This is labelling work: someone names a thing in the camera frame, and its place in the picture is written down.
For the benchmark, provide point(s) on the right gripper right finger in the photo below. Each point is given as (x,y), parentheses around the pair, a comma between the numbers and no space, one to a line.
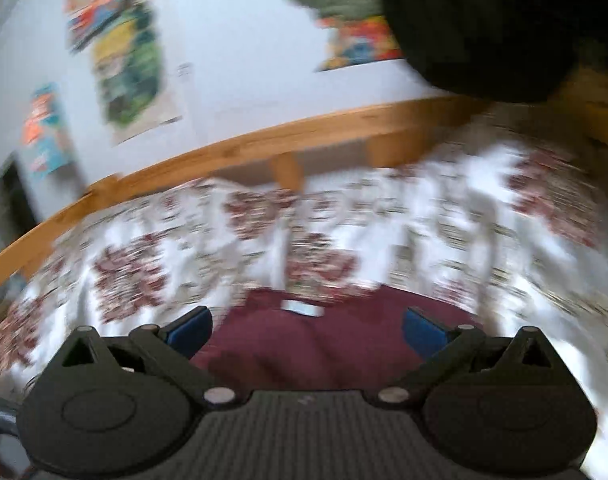
(442,350)

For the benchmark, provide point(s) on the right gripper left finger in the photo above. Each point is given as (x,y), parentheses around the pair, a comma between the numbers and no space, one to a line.
(167,352)

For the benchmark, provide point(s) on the maroon garment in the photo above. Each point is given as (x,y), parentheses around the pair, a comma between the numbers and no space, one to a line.
(268,343)

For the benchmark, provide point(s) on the floral satin bedspread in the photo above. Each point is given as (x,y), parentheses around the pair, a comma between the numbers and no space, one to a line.
(506,219)

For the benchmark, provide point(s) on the small colourful poster left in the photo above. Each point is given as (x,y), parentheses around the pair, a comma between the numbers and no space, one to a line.
(45,135)

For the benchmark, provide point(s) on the black plush pillow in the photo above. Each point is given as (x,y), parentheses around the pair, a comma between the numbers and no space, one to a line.
(516,51)

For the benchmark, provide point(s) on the dark monitor at wall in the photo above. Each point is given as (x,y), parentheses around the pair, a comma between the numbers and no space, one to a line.
(16,213)

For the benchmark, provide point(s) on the wooden bed frame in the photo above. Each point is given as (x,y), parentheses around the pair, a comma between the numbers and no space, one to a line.
(394,135)

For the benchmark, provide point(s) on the green anime wall poster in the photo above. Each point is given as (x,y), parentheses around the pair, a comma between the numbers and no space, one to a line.
(134,90)

